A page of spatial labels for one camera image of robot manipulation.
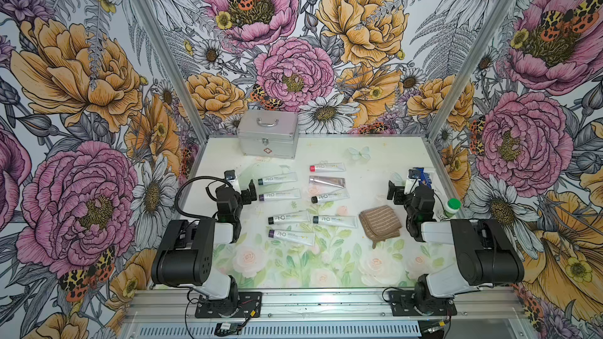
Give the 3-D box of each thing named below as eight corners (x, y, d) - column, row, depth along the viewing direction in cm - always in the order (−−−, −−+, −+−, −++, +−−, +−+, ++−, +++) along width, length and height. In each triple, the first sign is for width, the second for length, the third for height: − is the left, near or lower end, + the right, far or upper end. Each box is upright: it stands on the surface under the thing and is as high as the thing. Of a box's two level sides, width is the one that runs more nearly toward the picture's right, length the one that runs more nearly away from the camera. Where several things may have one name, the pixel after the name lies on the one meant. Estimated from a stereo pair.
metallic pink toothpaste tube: (308, 184, 106) (308, 181, 104) (309, 177, 109) (309, 174, 107) (345, 188, 105) (345, 185, 103) (345, 181, 107) (346, 177, 105)
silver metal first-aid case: (243, 159, 115) (235, 133, 103) (249, 132, 128) (243, 106, 115) (297, 159, 115) (296, 133, 103) (298, 132, 128) (297, 106, 115)
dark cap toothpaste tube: (269, 226, 93) (268, 222, 91) (269, 218, 96) (268, 214, 93) (310, 222, 95) (310, 218, 92) (309, 213, 97) (309, 209, 94)
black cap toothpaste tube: (312, 204, 100) (312, 200, 97) (310, 198, 102) (310, 194, 99) (348, 198, 102) (349, 194, 99) (346, 192, 103) (347, 189, 101)
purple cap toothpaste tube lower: (268, 239, 90) (267, 236, 88) (270, 230, 92) (269, 227, 90) (314, 245, 88) (314, 242, 86) (315, 235, 91) (315, 232, 89)
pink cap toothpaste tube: (309, 171, 111) (309, 168, 109) (309, 166, 113) (309, 163, 111) (345, 171, 111) (345, 168, 109) (344, 166, 113) (345, 163, 111)
